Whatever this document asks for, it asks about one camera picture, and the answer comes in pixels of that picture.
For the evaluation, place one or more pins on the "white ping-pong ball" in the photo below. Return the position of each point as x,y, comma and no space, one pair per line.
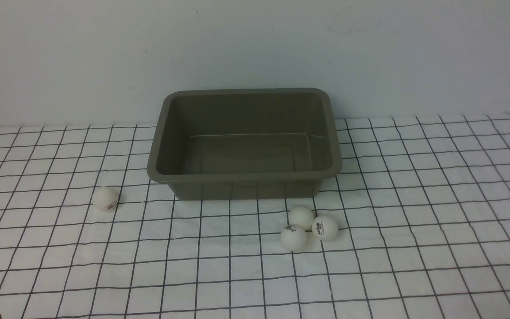
105,198
301,216

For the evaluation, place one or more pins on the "white ping-pong ball front logo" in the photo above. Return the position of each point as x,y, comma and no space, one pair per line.
293,237

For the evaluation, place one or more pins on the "white ping-pong ball logo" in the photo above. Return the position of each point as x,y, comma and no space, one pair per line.
324,228
293,237

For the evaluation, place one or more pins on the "olive plastic storage bin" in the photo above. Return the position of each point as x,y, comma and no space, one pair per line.
236,144

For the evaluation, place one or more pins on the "white checkered tablecloth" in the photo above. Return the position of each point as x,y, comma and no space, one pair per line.
422,205

